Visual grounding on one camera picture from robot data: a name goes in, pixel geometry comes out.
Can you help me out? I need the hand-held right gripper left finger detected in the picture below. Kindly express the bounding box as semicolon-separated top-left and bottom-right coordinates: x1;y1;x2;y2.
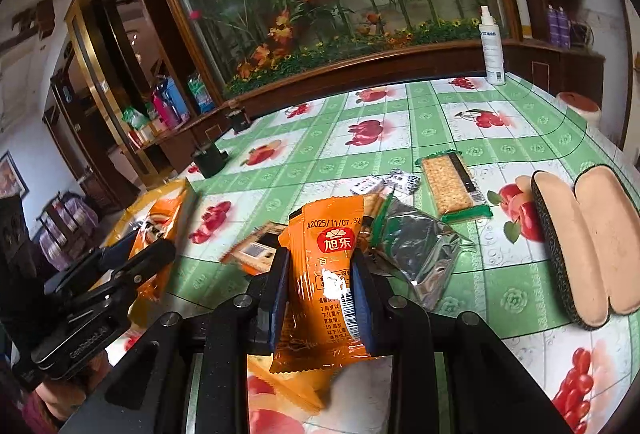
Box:
60;245;293;434

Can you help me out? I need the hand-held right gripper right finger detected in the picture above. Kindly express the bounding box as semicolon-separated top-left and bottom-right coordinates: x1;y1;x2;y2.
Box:
349;256;574;434

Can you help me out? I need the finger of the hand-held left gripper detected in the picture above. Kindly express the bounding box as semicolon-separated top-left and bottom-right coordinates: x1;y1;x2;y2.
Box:
44;230;141;295
106;239;177;289

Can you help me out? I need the yellow cardboard snack box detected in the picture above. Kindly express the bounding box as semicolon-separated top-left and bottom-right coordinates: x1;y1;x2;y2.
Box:
104;178;201;330

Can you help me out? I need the silver foil snack packet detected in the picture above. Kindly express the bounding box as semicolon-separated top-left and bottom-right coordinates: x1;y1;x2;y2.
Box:
372;198;474;311

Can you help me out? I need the person's left hand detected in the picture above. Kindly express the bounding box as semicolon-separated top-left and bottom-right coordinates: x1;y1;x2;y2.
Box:
29;350;109;421

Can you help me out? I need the wooden chair with striped cushion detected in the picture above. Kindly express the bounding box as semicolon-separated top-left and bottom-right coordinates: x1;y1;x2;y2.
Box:
36;191;101;259

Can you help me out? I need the brown orange snack packet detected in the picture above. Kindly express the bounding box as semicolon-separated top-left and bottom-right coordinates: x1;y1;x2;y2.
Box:
220;221;287;275

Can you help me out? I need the orange cracker packet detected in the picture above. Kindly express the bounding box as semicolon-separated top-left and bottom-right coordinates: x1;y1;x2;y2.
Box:
247;354;332;416

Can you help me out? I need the large black cylinder holder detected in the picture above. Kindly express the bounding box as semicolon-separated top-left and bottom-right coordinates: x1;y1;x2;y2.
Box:
192;143;230;178

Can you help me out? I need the black white candy packet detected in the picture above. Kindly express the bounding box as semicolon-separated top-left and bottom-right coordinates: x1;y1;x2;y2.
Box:
387;169;422;195
349;174;387;198

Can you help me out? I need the green white packet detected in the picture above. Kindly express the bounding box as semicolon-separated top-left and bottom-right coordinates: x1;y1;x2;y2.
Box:
122;106;151;131

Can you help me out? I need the pink bottle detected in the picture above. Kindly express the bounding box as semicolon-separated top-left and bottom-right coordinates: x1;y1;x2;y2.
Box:
152;84;179;125

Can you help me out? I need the blue bottle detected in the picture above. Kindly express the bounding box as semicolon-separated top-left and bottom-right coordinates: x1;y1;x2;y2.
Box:
162;76;191;122

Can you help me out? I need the small black cylinder holder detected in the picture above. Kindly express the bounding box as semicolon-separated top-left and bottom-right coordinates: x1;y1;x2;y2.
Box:
225;106;251;135

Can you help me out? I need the green label water bottle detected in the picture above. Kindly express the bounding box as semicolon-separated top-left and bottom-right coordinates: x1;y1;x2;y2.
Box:
187;72;216;113

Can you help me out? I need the gold framed display cabinet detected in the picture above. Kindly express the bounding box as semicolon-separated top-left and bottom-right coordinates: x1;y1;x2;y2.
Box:
64;0;168;187

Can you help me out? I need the green fruit print tablecloth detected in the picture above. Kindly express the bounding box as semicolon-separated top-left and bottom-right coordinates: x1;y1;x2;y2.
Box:
100;74;640;434

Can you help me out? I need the white spray bottle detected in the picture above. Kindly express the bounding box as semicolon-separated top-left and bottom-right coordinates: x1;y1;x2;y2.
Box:
478;6;507;87

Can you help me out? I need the white red round container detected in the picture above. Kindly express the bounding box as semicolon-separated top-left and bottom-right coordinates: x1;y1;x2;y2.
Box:
555;91;601;125

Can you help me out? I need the framed wall picture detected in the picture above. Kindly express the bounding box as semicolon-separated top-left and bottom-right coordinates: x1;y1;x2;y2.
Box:
0;151;29;211

